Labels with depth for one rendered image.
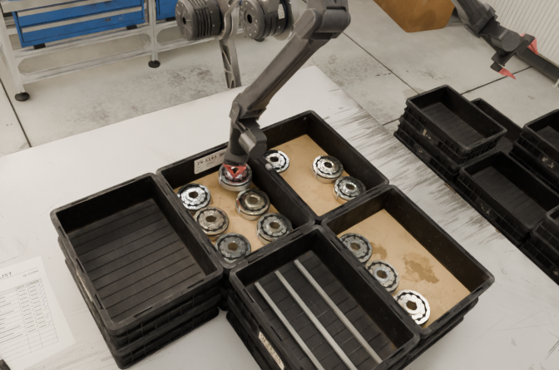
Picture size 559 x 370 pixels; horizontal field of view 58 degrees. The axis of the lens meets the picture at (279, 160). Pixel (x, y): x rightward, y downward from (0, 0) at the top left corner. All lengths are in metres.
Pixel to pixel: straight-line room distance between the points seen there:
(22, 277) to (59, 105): 1.78
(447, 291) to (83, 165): 1.25
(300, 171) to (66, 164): 0.81
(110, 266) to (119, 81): 2.09
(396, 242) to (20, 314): 1.07
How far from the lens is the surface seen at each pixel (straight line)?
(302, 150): 1.75
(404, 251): 1.57
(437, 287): 1.53
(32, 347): 1.52
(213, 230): 1.46
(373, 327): 1.41
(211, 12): 2.22
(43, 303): 1.57
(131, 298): 1.39
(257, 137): 1.35
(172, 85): 3.35
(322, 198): 1.62
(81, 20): 3.19
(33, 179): 1.87
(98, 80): 3.43
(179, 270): 1.42
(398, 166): 2.00
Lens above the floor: 2.03
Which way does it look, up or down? 45 degrees down
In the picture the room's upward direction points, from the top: 10 degrees clockwise
